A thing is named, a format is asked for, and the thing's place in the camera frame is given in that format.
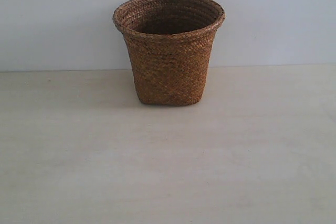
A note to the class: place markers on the brown woven wicker basket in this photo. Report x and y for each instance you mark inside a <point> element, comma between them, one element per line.
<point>169,43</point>

